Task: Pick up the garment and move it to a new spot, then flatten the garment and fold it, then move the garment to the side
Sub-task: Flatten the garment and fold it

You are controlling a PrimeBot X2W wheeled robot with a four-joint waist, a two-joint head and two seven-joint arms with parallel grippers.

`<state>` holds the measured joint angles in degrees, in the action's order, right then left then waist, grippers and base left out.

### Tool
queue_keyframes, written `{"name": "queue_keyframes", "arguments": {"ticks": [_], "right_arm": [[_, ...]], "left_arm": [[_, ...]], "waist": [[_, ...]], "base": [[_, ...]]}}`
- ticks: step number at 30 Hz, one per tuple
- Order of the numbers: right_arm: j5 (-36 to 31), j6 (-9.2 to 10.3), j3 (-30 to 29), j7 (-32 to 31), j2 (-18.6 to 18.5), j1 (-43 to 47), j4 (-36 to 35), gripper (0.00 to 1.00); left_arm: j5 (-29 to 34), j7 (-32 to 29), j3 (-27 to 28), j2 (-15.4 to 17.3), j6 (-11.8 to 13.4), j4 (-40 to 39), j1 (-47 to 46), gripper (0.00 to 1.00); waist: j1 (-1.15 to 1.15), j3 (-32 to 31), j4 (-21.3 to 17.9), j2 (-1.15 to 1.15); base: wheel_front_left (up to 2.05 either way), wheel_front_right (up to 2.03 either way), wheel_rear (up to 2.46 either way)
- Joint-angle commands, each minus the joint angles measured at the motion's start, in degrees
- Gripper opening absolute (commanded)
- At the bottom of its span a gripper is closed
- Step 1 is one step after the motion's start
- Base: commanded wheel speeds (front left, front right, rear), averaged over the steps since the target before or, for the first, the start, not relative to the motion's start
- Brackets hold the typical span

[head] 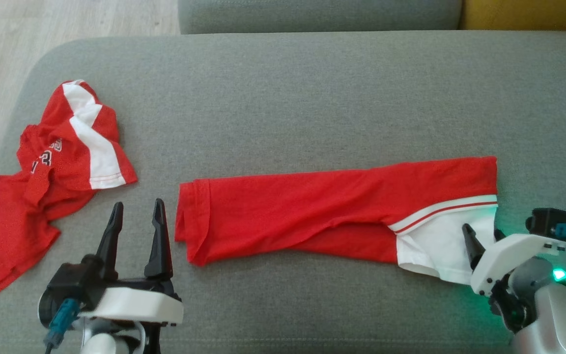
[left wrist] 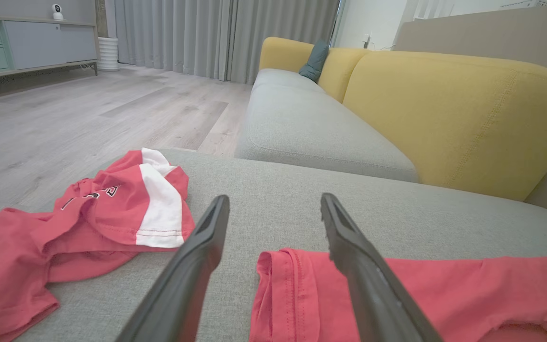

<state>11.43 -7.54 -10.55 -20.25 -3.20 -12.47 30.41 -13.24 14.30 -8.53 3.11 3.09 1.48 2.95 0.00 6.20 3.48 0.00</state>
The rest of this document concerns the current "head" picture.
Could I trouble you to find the grey sofa back cushion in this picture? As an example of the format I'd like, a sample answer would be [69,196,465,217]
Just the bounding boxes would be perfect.
[178,0,463,34]

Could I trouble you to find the yellow sofa cushion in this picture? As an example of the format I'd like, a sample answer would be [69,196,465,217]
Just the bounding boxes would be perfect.
[460,0,566,31]

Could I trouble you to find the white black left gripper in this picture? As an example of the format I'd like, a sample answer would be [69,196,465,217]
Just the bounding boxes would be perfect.
[79,198,184,326]

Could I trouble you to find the grey fabric sofa seat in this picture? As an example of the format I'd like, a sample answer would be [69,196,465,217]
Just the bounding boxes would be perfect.
[0,30,566,354]

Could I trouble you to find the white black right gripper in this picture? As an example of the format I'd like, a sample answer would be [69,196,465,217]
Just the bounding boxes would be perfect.
[462,223,566,297]

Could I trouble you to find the red Bulls basketball jersey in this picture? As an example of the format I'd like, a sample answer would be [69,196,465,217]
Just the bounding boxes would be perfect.
[175,156,500,286]

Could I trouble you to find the red white-striped basketball shorts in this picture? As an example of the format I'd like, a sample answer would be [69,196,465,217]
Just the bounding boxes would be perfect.
[0,80,138,304]

